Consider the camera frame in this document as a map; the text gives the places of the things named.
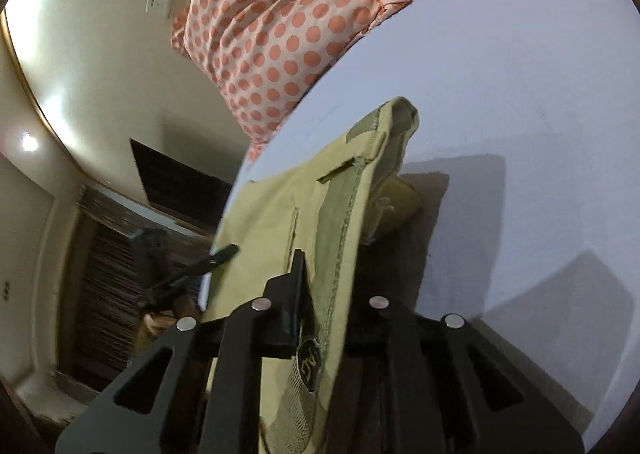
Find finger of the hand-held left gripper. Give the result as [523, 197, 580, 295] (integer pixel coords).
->
[150, 244, 241, 297]

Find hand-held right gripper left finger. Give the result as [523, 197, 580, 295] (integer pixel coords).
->
[55, 249, 314, 454]

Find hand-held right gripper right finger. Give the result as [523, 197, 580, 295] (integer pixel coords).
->
[344, 295, 586, 454]

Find khaki pants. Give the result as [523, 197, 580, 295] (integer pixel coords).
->
[202, 96, 426, 454]

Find person's left hand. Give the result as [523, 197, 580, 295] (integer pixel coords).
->
[141, 295, 202, 335]

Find striped wooden cabinet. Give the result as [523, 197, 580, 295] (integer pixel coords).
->
[62, 184, 213, 385]

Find large orange polka-dot pillow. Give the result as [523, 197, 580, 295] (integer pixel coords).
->
[171, 0, 418, 161]

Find pale bed sheet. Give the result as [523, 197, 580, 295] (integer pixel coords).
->
[197, 0, 640, 454]

